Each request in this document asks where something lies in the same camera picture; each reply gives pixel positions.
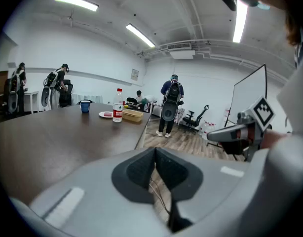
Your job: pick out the black office chair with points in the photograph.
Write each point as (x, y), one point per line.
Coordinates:
(191, 120)

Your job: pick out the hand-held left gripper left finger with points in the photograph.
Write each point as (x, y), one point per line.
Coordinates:
(97, 181)

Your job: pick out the white ceiling air conditioner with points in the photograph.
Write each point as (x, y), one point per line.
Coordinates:
(182, 53)

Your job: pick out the gray backpack rig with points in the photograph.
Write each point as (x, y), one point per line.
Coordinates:
(171, 102)
(46, 96)
(12, 92)

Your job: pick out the white round plate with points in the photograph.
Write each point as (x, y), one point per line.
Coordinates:
(101, 114)

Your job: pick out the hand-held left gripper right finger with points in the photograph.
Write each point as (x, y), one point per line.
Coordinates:
(210, 179)

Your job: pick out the blue paper cup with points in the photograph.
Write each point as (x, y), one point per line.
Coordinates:
(85, 106)

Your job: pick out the cream rectangular plastic tray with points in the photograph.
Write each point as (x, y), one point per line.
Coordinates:
(133, 115)

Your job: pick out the wall notice sheet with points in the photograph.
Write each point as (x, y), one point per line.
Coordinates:
(134, 74)

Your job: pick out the person's right hand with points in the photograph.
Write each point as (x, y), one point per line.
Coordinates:
(251, 134)

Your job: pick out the person's right forearm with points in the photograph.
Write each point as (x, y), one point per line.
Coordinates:
(272, 138)

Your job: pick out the white draped table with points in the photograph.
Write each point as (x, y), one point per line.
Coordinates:
(92, 98)

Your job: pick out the water jug red label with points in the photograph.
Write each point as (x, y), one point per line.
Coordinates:
(205, 130)
(212, 127)

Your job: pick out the white board on stand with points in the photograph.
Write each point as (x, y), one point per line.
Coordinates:
(247, 92)

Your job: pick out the dark wooden table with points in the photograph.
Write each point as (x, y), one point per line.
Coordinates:
(55, 137)

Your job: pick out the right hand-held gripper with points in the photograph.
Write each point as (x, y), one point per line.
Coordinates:
(263, 113)

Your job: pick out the long ceiling light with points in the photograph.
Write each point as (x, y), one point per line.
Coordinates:
(240, 21)
(75, 2)
(140, 35)

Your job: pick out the clear water bottle red cap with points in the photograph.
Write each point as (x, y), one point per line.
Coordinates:
(117, 107)

